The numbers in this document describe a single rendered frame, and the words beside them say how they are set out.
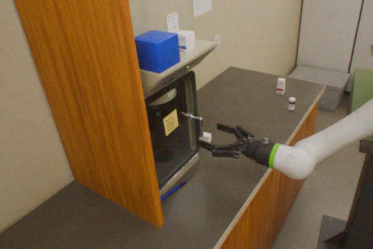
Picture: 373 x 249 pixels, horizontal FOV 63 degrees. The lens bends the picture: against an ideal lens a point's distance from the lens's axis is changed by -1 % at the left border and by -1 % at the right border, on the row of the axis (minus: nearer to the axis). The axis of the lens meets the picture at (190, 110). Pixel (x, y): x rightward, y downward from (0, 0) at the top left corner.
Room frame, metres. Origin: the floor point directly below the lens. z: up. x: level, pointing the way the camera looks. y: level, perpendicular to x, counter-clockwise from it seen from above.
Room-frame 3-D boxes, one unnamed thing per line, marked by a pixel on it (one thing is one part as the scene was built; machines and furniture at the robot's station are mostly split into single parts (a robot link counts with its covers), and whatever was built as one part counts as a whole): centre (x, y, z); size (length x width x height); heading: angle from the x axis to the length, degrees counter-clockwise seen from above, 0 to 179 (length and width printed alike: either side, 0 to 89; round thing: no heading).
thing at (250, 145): (0.92, -0.20, 1.14); 0.09 x 0.08 x 0.07; 53
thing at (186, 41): (0.99, 0.00, 1.54); 0.05 x 0.05 x 0.06; 53
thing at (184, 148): (0.99, 0.07, 1.19); 0.30 x 0.01 x 0.40; 143
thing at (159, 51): (0.88, 0.09, 1.56); 0.10 x 0.10 x 0.09; 53
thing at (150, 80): (0.96, 0.03, 1.46); 0.32 x 0.12 x 0.10; 143
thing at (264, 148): (0.88, -0.26, 1.15); 0.09 x 0.06 x 0.12; 143
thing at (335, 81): (3.20, -1.50, 0.17); 0.60 x 0.42 x 0.33; 51
